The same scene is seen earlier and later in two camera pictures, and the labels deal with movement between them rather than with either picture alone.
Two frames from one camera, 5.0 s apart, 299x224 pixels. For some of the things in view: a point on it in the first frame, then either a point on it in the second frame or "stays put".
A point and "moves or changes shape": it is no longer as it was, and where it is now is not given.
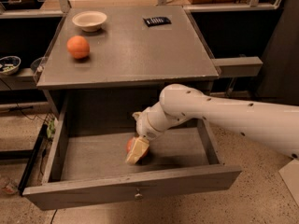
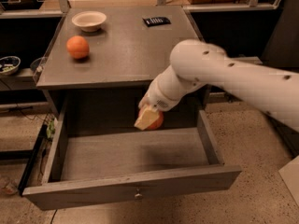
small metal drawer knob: (138, 196) stays put
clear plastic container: (36, 65) stays put
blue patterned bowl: (9, 64) stays put
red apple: (129, 144) moves or changes shape
